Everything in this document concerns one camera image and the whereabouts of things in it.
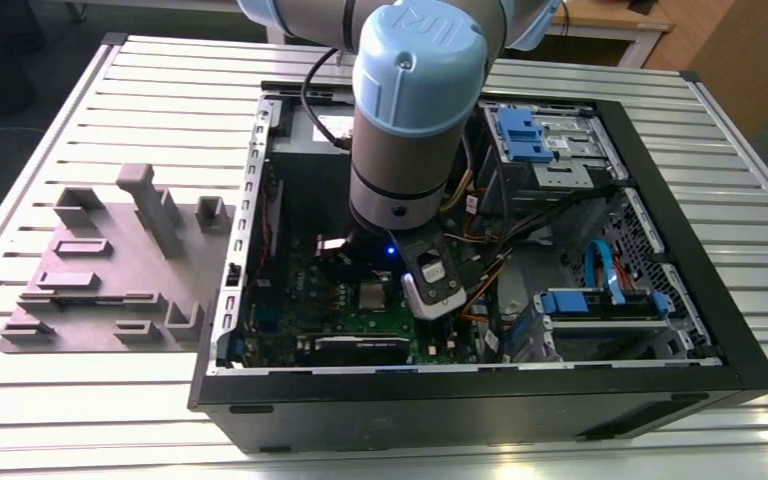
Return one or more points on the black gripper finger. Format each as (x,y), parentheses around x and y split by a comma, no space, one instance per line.
(334,247)

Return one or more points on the silver CPU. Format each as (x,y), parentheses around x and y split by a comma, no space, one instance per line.
(374,296)

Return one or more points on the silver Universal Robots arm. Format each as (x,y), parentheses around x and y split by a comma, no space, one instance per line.
(411,165)

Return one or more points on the CPU socket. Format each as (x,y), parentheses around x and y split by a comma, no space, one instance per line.
(374,310)

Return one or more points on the green motherboard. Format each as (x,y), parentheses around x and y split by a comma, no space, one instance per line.
(314,310)

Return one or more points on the grey power supply unit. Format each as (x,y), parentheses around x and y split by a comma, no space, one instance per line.
(304,180)

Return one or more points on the blue board connector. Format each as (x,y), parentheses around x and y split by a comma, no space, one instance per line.
(268,320)

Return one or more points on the black RAM slot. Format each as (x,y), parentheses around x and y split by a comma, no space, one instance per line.
(426,335)
(447,332)

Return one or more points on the black graphics card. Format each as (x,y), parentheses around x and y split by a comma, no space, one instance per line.
(358,350)

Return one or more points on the white power supply label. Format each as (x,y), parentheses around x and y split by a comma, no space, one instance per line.
(340,122)

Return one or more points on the silver drive cage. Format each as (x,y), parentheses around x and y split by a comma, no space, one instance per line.
(561,175)

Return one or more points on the blue drive latch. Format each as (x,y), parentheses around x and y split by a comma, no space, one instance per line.
(525,135)

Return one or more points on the grey parts rack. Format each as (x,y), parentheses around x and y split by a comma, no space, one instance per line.
(131,305)

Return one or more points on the black PC case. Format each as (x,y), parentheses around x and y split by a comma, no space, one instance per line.
(427,415)

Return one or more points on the silver disk bay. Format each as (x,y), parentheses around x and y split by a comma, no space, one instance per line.
(601,327)

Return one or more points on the hard disk in blue carrier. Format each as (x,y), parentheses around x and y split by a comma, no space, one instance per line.
(614,311)

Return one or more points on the small black desk object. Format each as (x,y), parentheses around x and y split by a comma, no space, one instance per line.
(641,6)

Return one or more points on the brown cabinet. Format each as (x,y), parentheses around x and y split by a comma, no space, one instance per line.
(745,60)

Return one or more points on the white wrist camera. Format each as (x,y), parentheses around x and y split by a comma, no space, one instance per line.
(438,305)

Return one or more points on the blue drive rail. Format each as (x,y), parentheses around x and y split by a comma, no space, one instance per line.
(518,335)

